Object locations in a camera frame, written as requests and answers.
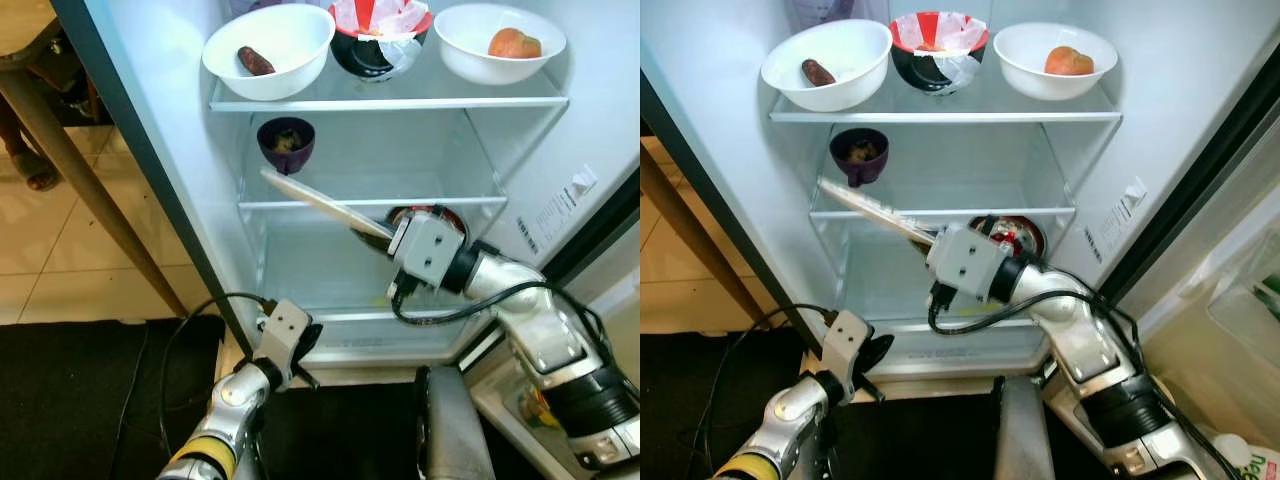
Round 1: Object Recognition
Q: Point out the stainless steel fridge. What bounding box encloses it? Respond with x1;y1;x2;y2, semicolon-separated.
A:
640;0;1280;480
50;0;641;480

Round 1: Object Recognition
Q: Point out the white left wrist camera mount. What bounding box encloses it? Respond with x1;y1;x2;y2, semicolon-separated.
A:
820;310;871;401
255;298;313;389

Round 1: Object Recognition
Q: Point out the light wooden board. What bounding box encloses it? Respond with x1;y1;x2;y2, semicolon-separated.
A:
818;177;947;247
260;167;397;242

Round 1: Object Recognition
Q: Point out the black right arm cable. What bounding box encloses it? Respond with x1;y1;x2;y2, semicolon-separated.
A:
928;288;1241;480
390;278;641;401

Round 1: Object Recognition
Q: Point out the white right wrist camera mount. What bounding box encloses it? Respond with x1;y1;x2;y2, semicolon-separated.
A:
388;210;468;293
925;223;1011;301

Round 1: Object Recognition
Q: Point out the glass fridge shelf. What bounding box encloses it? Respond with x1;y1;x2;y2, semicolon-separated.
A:
808;180;1077;222
238;170;509;213
208;78;569;113
768;88;1123;124

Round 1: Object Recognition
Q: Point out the wooden table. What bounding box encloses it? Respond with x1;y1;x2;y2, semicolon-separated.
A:
0;0;191;317

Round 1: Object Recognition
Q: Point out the person's sandalled foot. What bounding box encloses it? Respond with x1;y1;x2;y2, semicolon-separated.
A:
0;95;61;193

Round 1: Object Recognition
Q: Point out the white fridge label sticker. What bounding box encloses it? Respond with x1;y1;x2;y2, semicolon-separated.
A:
1083;177;1149;265
515;165;601;257

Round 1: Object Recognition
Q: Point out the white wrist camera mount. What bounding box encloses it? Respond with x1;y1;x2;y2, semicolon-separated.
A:
820;310;871;401
388;210;468;293
255;298;313;389
925;223;1011;301

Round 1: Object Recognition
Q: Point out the red bowl with food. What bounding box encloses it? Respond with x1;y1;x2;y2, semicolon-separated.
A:
385;205;467;241
965;214;1049;260

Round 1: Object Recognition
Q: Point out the red black bowl with plastic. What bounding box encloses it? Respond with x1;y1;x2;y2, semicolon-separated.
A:
328;0;435;82
888;12;991;94

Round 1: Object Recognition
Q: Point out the orange round fruit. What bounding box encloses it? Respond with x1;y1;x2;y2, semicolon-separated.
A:
488;27;543;60
1045;46;1096;78

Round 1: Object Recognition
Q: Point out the green white carton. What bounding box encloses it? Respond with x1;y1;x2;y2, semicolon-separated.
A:
1210;434;1280;480

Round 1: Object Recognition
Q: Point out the white ceramic bowl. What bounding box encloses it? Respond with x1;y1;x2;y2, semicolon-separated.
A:
202;3;337;102
993;22;1120;102
760;18;894;112
433;3;568;86

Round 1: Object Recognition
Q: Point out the purple cup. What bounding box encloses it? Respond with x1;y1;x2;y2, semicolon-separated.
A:
829;127;891;189
257;117;317;177

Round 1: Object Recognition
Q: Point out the yellow green packet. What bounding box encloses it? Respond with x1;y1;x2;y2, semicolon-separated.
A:
520;385;563;432

